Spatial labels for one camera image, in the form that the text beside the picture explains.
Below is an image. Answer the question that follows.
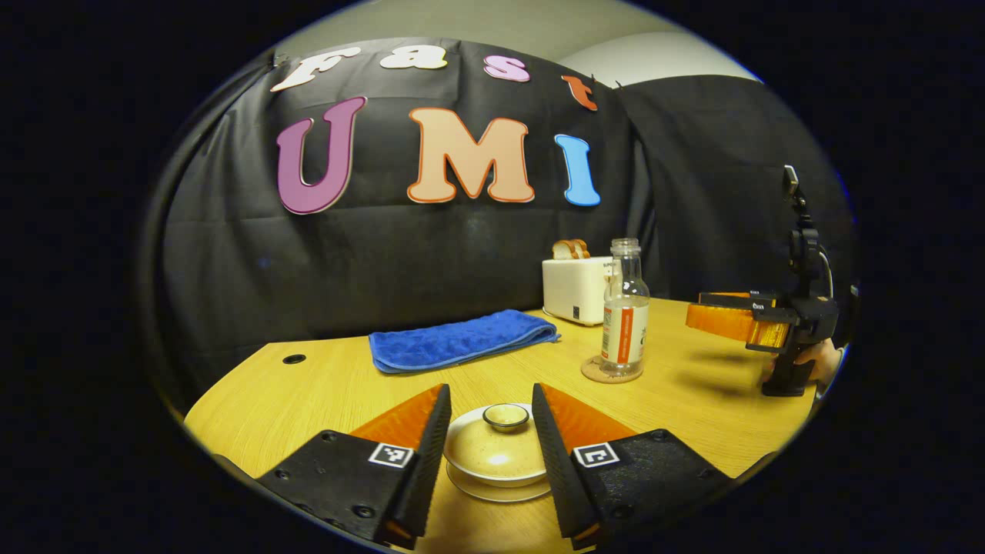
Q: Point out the round printed coaster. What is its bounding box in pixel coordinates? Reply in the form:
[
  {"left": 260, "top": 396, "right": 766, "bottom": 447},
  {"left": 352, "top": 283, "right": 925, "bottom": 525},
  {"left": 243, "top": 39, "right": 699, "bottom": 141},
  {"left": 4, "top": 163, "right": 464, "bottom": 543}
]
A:
[{"left": 581, "top": 355, "right": 645, "bottom": 384}]

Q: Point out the white toaster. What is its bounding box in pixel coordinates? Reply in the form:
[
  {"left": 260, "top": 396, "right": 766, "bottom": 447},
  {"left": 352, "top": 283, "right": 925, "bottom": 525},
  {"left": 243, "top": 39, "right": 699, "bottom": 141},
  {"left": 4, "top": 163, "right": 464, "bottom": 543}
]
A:
[{"left": 542, "top": 256, "right": 616, "bottom": 327}]

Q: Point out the clear water bottle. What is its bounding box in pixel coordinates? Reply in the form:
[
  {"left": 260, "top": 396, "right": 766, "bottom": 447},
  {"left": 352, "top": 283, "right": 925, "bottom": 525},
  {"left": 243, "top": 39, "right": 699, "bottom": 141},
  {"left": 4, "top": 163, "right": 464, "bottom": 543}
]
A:
[{"left": 600, "top": 238, "right": 650, "bottom": 379}]

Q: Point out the blue folded towel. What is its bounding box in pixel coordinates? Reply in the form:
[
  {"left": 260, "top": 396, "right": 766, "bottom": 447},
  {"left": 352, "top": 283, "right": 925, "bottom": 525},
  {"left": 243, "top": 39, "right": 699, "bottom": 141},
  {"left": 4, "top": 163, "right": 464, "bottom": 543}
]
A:
[{"left": 368, "top": 309, "right": 560, "bottom": 375}]

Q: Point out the cream ceramic saucer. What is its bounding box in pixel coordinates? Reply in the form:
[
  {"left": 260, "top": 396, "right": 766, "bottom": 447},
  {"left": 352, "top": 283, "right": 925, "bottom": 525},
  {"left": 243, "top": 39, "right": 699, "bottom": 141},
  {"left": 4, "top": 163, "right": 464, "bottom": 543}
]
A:
[{"left": 446, "top": 471, "right": 552, "bottom": 504}]

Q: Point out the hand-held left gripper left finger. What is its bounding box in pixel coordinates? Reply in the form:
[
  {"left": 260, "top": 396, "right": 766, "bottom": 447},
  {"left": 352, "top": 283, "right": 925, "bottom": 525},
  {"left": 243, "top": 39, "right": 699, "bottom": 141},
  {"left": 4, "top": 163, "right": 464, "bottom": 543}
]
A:
[{"left": 256, "top": 383, "right": 452, "bottom": 549}]

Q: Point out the cream teacup lid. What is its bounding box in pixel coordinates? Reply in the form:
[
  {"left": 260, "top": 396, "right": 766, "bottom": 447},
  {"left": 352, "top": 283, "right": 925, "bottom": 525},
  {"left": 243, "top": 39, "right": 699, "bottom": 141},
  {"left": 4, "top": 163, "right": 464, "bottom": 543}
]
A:
[{"left": 444, "top": 403, "right": 548, "bottom": 481}]

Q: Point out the black backdrop cloth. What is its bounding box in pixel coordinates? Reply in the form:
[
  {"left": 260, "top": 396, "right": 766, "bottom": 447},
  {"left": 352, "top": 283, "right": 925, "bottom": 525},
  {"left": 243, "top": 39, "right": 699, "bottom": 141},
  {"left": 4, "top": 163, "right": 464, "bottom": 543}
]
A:
[{"left": 139, "top": 37, "right": 856, "bottom": 409}]

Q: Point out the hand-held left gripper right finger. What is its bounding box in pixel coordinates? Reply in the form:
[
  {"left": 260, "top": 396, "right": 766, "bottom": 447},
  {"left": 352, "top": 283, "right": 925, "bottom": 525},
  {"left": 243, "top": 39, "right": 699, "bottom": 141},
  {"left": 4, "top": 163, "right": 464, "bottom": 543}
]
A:
[{"left": 531, "top": 382, "right": 736, "bottom": 549}]

